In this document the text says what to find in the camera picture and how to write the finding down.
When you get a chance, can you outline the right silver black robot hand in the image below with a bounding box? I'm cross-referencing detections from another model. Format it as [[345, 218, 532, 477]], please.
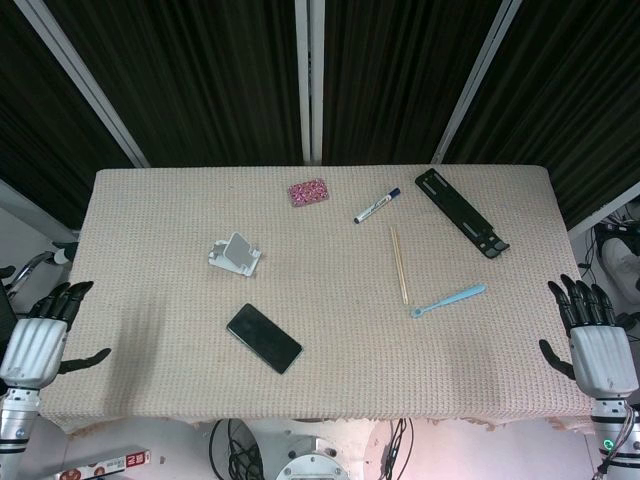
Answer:
[[538, 273, 639, 401]]

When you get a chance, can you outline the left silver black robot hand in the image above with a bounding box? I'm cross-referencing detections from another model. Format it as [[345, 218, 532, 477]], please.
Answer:
[[0, 280, 112, 391]]

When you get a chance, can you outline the black smartphone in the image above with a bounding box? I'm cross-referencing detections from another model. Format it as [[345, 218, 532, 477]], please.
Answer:
[[225, 302, 305, 376]]

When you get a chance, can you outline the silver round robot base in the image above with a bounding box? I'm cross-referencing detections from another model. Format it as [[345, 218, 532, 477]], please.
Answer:
[[274, 434, 346, 480]]

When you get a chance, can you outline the black folding laptop stand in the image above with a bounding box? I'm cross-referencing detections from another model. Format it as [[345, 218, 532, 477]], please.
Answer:
[[414, 168, 512, 260]]

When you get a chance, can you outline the white folding phone stand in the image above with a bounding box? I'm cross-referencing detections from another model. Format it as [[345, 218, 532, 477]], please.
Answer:
[[207, 231, 263, 277]]

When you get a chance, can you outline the chrome black office chair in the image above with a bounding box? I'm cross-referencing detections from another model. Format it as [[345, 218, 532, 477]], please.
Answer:
[[0, 239, 81, 311]]

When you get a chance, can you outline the red printed cardboard box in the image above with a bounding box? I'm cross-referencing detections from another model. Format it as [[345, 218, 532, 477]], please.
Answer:
[[52, 446, 154, 480]]

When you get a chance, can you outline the light blue toothbrush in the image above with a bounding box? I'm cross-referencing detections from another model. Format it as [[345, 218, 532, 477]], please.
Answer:
[[410, 283, 488, 320]]

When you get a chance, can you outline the wooden chopstick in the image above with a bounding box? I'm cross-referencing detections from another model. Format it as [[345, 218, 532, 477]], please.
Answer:
[[393, 226, 410, 304], [389, 227, 408, 305]]

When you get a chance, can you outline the black pleated curtain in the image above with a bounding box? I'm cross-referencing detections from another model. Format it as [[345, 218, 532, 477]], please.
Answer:
[[322, 0, 501, 164], [444, 0, 640, 231], [44, 0, 306, 166], [0, 0, 136, 226]]

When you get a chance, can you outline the white marker with blue cap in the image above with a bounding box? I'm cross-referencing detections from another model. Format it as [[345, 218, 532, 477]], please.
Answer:
[[353, 187, 402, 225]]

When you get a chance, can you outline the beige woven tablecloth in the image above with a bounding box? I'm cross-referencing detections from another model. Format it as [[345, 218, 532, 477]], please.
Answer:
[[37, 166, 604, 434]]

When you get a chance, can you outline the pink patterned small box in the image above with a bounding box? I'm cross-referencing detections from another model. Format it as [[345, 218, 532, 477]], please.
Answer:
[[287, 179, 331, 208]]

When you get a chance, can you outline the black cable bundle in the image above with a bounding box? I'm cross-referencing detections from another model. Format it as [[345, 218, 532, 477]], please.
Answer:
[[382, 418, 416, 480], [209, 418, 266, 480]]

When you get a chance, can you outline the white metal frame post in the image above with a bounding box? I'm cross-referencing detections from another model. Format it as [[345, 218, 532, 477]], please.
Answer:
[[14, 0, 151, 169], [294, 0, 325, 165], [432, 0, 524, 164]]

